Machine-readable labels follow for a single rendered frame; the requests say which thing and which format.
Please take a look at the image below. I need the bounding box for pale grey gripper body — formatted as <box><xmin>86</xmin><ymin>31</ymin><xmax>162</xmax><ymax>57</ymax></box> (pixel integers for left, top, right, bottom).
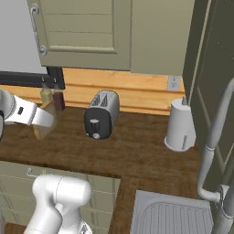
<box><xmin>31</xmin><ymin>105</ymin><xmax>59</xmax><ymax>129</ymax></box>

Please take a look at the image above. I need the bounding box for black and silver toaster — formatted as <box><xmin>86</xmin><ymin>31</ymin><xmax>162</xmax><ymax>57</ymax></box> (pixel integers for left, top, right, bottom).
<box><xmin>83</xmin><ymin>89</ymin><xmax>121</xmax><ymax>141</ymax></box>

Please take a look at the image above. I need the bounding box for tan wooden cutting board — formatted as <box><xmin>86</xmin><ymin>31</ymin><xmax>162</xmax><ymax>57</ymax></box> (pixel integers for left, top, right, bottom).
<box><xmin>32</xmin><ymin>100</ymin><xmax>59</xmax><ymax>141</ymax></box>

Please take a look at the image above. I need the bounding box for dark red sauce bottle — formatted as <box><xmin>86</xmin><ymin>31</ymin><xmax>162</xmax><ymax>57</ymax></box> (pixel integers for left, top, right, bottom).
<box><xmin>52</xmin><ymin>77</ymin><xmax>67</xmax><ymax>113</ymax></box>

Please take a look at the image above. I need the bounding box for olive sauce bottle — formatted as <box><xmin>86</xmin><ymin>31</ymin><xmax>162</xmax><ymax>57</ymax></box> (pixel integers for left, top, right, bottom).
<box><xmin>40</xmin><ymin>77</ymin><xmax>53</xmax><ymax>104</ymax></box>

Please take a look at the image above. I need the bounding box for black extractor hood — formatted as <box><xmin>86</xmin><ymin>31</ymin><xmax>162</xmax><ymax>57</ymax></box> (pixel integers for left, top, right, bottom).
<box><xmin>0</xmin><ymin>66</ymin><xmax>67</xmax><ymax>90</ymax></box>

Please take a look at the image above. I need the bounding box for olive base drawer front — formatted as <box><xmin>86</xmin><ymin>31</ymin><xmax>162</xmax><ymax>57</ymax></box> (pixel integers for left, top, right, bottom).
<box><xmin>0</xmin><ymin>160</ymin><xmax>122</xmax><ymax>234</ymax></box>

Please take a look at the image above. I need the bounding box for white paper towel roll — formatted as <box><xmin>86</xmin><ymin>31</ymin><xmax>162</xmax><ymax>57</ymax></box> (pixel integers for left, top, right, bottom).
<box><xmin>164</xmin><ymin>95</ymin><xmax>197</xmax><ymax>153</ymax></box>

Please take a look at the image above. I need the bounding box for grey steel sink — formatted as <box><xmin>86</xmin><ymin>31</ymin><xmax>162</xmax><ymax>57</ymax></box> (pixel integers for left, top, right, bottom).
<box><xmin>130</xmin><ymin>189</ymin><xmax>215</xmax><ymax>234</ymax></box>

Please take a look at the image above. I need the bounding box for grey curved tap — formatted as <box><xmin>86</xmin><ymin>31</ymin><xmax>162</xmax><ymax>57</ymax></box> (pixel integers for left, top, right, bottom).
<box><xmin>197</xmin><ymin>77</ymin><xmax>234</xmax><ymax>234</ymax></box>

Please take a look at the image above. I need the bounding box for dark olive tall cupboard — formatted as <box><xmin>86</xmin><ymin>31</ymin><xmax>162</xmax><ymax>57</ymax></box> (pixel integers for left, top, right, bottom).
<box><xmin>182</xmin><ymin>0</ymin><xmax>234</xmax><ymax>191</ymax></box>

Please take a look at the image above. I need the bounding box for grey drawer handle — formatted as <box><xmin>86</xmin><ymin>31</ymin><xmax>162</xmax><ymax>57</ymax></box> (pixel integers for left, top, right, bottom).
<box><xmin>26</xmin><ymin>167</ymin><xmax>55</xmax><ymax>178</ymax></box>

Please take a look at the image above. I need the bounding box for grey curled cupboard handle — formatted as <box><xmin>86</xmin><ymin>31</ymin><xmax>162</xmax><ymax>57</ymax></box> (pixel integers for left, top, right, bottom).
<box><xmin>29</xmin><ymin>3</ymin><xmax>48</xmax><ymax>57</ymax></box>

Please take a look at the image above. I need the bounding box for olive wall cupboard door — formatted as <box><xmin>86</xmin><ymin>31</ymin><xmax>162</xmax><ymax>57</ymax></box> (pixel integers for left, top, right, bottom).
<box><xmin>27</xmin><ymin>0</ymin><xmax>133</xmax><ymax>71</ymax></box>

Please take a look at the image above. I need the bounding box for grey wall socket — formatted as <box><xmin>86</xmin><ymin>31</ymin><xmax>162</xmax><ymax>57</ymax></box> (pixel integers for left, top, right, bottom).
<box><xmin>166</xmin><ymin>74</ymin><xmax>182</xmax><ymax>92</ymax></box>

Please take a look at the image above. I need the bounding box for olive wall cupboard body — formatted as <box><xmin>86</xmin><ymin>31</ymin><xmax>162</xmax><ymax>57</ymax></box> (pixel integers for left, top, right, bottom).
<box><xmin>130</xmin><ymin>0</ymin><xmax>196</xmax><ymax>76</ymax></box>

